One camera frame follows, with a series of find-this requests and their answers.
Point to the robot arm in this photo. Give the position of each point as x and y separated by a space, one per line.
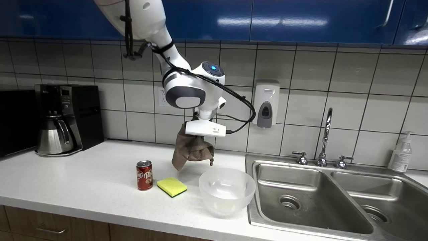
150 20

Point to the blue wall cabinet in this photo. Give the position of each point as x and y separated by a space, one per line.
301 20

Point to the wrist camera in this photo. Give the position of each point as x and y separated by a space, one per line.
204 128

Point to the white wall socket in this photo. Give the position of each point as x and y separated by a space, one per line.
163 97

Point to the wall soap dispenser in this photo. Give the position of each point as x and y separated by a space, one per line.
265 100

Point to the yellow sponge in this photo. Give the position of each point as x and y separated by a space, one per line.
172 186

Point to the translucent plastic bowl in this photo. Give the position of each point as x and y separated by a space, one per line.
226 194

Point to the blue cabinet door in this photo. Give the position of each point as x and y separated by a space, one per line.
317 20
414 20
207 18
50 18

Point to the double steel sink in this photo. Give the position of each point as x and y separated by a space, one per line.
301 204

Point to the chrome tap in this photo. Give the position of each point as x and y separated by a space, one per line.
325 140

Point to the brown cloth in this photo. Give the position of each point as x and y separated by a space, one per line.
189 150

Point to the steel coffee carafe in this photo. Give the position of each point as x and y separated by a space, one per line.
53 135

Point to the black coffee maker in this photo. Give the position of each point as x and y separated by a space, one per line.
83 113

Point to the clear pump bottle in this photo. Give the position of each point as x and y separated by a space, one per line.
400 157

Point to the black microwave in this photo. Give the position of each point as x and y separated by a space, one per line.
16 120

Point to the wooden drawer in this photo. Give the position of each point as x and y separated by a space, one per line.
150 235
77 224

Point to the red soda can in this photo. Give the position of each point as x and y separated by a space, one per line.
144 176

